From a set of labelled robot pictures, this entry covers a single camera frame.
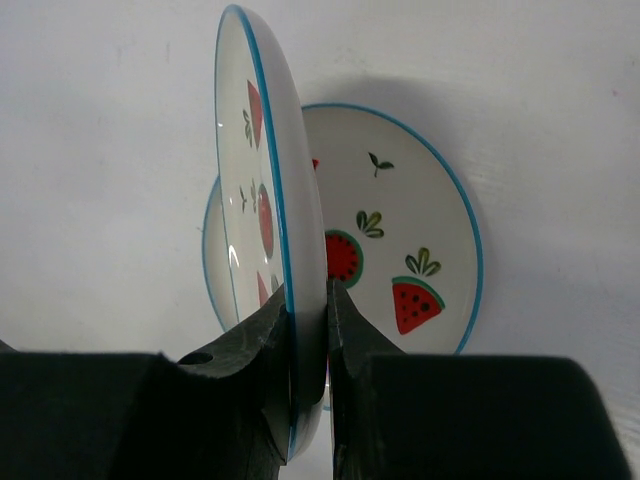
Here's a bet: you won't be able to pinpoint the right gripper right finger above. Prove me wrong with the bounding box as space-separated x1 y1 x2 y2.
327 281 632 479

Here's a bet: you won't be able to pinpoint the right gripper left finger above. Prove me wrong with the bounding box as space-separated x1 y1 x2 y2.
1 291 290 479

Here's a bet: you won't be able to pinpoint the white blue-rimmed fruit plate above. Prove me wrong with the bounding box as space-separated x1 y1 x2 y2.
214 5 327 460

